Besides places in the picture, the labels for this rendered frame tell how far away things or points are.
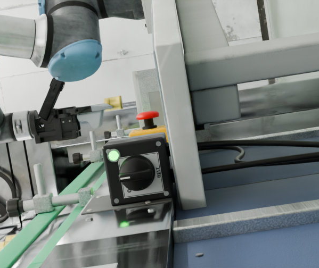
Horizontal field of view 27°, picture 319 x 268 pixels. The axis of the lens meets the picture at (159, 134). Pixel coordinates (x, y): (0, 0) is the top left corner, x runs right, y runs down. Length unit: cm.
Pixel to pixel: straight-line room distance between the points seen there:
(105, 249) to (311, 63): 36
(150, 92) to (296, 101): 95
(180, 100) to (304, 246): 26
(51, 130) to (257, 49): 97
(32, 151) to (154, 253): 192
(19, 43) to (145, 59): 379
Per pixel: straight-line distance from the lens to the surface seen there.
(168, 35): 80
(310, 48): 84
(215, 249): 66
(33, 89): 531
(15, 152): 252
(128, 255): 61
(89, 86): 523
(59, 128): 170
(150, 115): 114
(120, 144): 84
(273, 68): 84
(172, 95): 80
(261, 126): 245
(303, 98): 247
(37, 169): 101
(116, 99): 170
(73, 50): 141
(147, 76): 162
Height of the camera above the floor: 72
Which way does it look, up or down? 3 degrees up
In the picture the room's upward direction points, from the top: 99 degrees counter-clockwise
